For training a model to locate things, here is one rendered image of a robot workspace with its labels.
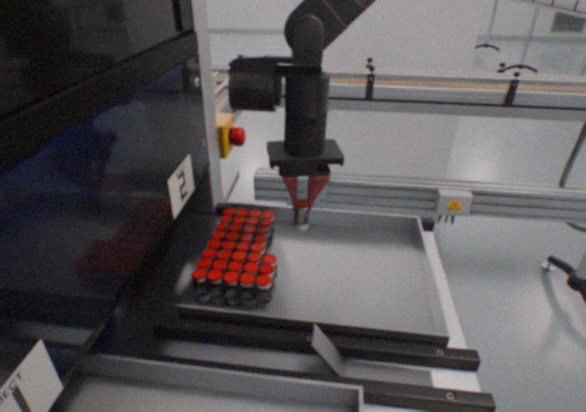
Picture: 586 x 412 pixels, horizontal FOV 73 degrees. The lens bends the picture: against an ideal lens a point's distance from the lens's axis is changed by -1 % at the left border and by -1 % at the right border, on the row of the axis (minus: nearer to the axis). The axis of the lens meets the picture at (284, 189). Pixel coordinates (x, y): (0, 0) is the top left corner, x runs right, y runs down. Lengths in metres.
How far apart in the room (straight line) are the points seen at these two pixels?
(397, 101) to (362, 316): 0.99
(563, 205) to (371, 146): 0.90
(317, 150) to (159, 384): 0.34
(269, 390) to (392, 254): 0.32
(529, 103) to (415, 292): 1.05
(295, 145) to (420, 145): 1.69
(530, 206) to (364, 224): 1.14
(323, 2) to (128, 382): 0.49
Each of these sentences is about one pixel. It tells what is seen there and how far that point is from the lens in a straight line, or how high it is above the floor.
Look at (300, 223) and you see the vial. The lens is 0.61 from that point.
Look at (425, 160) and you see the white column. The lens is 2.24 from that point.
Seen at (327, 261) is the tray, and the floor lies 0.88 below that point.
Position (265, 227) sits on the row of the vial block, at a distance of 0.65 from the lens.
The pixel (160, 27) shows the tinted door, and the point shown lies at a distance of 0.56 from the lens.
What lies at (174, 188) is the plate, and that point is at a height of 1.03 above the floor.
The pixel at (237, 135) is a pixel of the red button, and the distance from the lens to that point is 0.79.
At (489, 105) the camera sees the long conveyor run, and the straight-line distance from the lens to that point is 1.52.
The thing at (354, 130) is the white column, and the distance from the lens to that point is 2.13.
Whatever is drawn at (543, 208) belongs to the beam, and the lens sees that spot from 1.81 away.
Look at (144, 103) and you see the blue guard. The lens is 0.48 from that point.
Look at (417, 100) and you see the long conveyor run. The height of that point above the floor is 0.89.
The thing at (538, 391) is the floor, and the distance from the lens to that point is 1.79.
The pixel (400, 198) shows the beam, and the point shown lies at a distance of 1.65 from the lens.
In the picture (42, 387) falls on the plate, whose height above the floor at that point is 1.01.
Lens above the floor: 1.30
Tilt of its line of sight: 30 degrees down
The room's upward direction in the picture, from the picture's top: straight up
